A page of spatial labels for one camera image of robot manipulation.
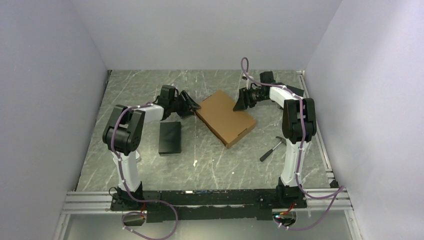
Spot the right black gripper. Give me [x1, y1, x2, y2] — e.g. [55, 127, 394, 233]
[232, 87, 267, 112]

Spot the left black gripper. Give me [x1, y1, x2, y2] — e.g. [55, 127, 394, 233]
[169, 90, 201, 119]

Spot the brown cardboard box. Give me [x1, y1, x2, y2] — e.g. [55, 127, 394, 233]
[195, 90, 257, 149]

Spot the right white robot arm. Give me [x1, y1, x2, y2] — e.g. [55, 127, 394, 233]
[233, 71, 317, 192]

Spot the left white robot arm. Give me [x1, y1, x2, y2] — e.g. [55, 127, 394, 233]
[102, 85, 201, 210]

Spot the black square box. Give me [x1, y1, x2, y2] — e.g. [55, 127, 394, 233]
[287, 85, 304, 97]

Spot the black rectangular block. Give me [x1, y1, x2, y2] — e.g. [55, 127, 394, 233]
[158, 121, 182, 156]

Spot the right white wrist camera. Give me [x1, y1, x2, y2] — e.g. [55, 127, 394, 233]
[241, 75, 252, 88]

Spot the black handled claw hammer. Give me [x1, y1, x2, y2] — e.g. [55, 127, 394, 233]
[259, 136, 286, 162]

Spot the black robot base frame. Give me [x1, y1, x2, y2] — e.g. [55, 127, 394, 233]
[110, 185, 307, 223]

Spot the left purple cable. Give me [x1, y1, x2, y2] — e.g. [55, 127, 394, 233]
[109, 101, 179, 240]

